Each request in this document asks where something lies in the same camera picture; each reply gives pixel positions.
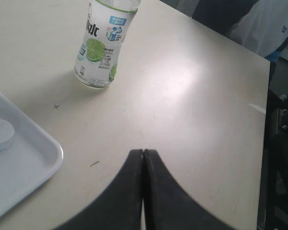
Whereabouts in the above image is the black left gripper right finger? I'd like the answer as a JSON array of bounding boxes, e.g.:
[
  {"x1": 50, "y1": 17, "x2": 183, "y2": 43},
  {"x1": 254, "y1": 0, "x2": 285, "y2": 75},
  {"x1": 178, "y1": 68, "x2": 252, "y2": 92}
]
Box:
[{"x1": 143, "y1": 149, "x2": 230, "y2": 230}]

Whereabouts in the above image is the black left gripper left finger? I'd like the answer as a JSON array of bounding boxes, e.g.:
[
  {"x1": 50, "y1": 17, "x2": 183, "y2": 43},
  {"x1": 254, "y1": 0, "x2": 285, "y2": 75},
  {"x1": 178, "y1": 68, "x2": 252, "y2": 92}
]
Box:
[{"x1": 56, "y1": 149, "x2": 144, "y2": 230}]

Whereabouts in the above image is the white bottle cap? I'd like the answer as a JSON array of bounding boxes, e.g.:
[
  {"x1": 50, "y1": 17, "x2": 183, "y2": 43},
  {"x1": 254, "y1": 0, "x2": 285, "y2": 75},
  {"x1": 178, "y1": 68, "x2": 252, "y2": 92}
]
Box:
[{"x1": 0, "y1": 119, "x2": 15, "y2": 151}]

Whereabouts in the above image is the clear plastic drink bottle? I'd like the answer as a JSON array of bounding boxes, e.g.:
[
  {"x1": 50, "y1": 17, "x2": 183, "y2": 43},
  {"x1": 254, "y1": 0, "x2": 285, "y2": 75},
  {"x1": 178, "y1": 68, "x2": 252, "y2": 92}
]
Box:
[{"x1": 74, "y1": 0, "x2": 140, "y2": 88}]

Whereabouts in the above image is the white rectangular plastic tray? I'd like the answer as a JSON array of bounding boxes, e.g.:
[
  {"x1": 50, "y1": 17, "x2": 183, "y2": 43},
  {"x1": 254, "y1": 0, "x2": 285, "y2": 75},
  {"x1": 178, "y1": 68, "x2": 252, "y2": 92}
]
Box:
[{"x1": 0, "y1": 92, "x2": 63, "y2": 218}]

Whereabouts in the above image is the person in white shirt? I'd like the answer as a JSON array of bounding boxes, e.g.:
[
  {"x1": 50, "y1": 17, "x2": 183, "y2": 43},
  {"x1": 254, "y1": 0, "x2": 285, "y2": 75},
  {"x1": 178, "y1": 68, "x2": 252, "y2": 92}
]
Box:
[{"x1": 158, "y1": 0, "x2": 288, "y2": 60}]

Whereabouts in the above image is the black metal frame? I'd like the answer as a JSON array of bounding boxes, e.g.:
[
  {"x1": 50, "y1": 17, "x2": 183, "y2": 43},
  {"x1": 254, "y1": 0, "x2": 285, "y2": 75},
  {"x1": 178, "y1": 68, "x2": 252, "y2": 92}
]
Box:
[{"x1": 256, "y1": 57, "x2": 288, "y2": 230}]

